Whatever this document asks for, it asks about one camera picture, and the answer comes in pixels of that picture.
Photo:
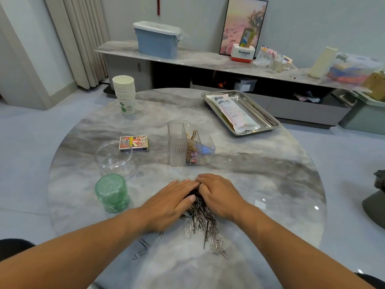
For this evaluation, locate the person's right hand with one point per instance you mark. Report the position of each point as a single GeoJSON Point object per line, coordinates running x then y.
{"type": "Point", "coordinates": [222, 198]}

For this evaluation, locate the person's left hand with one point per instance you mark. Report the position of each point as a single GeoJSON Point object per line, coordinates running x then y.
{"type": "Point", "coordinates": [168, 204]}

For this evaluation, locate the pile of floss picks and clips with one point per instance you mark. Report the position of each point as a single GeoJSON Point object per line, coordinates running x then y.
{"type": "Point", "coordinates": [201, 222]}

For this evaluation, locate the translucent green plastic cup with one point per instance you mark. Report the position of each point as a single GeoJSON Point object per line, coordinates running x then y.
{"type": "Point", "coordinates": [114, 201]}

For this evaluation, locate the clear ribbed organizer box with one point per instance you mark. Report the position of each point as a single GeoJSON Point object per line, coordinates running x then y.
{"type": "Point", "coordinates": [180, 141]}

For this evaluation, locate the colourful matchbox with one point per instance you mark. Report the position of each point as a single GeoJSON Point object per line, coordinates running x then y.
{"type": "Point", "coordinates": [133, 143]}

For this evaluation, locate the clear round plastic bowl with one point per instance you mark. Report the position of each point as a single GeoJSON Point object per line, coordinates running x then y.
{"type": "Point", "coordinates": [114, 158]}

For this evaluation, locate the clear printed plastic bag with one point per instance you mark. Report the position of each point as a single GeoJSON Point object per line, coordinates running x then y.
{"type": "Point", "coordinates": [236, 112]}

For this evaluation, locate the metal tray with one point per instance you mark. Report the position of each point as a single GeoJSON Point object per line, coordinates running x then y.
{"type": "Point", "coordinates": [268, 120]}

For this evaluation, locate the group of white paper cups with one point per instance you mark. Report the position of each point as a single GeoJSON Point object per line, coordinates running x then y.
{"type": "Point", "coordinates": [124, 94]}

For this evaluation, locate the person's right forearm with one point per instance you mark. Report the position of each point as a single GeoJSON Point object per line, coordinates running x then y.
{"type": "Point", "coordinates": [295, 255]}

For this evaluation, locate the person's left forearm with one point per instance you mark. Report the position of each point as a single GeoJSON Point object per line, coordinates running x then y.
{"type": "Point", "coordinates": [78, 259]}

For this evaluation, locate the white box in cabinet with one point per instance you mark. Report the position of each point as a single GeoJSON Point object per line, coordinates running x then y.
{"type": "Point", "coordinates": [245, 85]}

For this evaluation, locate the loose papers in cabinet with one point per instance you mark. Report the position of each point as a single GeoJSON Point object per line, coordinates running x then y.
{"type": "Point", "coordinates": [307, 97]}

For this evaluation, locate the grey cabinet with marble top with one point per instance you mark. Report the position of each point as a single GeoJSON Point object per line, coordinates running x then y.
{"type": "Point", "coordinates": [186, 57]}

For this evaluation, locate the white and red small box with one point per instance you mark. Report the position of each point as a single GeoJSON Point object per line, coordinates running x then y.
{"type": "Point", "coordinates": [242, 53]}

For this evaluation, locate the clear bag of snacks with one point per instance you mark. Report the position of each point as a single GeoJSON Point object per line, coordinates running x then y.
{"type": "Point", "coordinates": [263, 57]}

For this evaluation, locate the trash bin with black bag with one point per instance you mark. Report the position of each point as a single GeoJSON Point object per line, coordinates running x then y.
{"type": "Point", "coordinates": [375, 201]}

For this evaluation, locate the colourful small packet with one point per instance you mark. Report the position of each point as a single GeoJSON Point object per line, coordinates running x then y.
{"type": "Point", "coordinates": [286, 60]}

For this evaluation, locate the small colourful box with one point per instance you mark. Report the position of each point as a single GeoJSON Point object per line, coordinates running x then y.
{"type": "Point", "coordinates": [248, 37]}

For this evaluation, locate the grey green storage bin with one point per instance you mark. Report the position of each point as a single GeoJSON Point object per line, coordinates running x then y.
{"type": "Point", "coordinates": [364, 114]}

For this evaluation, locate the blue storage box white lid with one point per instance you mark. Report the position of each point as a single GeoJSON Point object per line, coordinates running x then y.
{"type": "Point", "coordinates": [157, 40]}

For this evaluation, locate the cream paper roll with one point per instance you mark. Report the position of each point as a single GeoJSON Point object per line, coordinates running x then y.
{"type": "Point", "coordinates": [323, 62]}

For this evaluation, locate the framed pink picture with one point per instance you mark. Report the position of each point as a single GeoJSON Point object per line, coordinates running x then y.
{"type": "Point", "coordinates": [237, 24]}

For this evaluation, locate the clear storage box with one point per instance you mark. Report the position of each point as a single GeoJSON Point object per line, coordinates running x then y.
{"type": "Point", "coordinates": [353, 69]}

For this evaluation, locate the cardboard box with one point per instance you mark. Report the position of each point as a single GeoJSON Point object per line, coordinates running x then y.
{"type": "Point", "coordinates": [376, 87]}

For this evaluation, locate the beige curtain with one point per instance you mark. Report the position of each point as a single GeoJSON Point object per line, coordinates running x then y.
{"type": "Point", "coordinates": [75, 36]}

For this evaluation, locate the red gold wall hanging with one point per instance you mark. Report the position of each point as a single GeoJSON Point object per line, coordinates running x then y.
{"type": "Point", "coordinates": [159, 3]}

